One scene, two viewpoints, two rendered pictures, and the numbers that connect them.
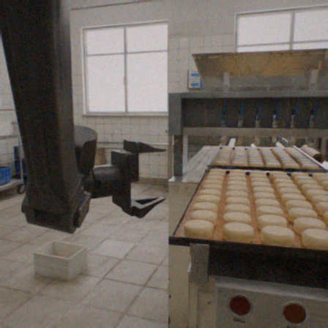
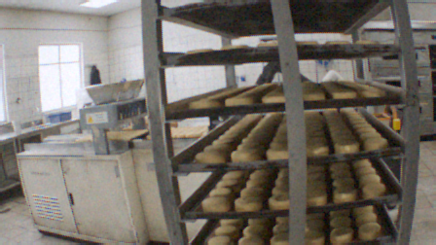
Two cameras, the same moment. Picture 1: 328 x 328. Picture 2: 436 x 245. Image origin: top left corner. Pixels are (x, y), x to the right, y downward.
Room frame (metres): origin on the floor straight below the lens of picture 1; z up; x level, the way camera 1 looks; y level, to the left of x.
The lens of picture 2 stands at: (0.53, 2.29, 1.29)
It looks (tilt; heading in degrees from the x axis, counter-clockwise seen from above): 7 degrees down; 271
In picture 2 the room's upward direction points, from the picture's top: 6 degrees counter-clockwise
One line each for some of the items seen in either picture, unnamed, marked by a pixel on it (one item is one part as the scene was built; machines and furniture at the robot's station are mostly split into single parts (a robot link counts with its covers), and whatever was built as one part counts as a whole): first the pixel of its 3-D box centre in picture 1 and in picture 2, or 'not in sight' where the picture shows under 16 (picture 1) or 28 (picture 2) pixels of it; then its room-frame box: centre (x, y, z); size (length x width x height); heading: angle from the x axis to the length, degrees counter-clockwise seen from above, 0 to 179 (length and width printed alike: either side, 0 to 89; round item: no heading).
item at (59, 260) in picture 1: (61, 259); not in sight; (2.09, 0.70, 0.08); 0.30 x 0.22 x 0.16; 69
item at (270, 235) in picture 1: (277, 236); not in sight; (0.49, -0.19, 0.91); 0.05 x 0.05 x 0.02
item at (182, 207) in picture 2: not in sight; (225, 169); (0.53, 1.38, 1.05); 0.64 x 0.03 x 0.03; 76
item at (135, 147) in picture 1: (143, 158); not in sight; (0.60, 0.03, 1.02); 0.09 x 0.07 x 0.07; 122
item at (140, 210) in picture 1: (143, 194); not in sight; (0.60, 0.03, 0.95); 0.09 x 0.07 x 0.07; 122
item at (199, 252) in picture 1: (227, 163); (102, 144); (1.44, -0.30, 0.87); 2.01 x 0.03 x 0.07; 166
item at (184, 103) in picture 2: not in sight; (218, 96); (0.53, 1.38, 1.23); 0.64 x 0.03 x 0.03; 76
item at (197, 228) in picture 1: (198, 229); not in sight; (0.52, -0.06, 0.91); 0.05 x 0.05 x 0.02
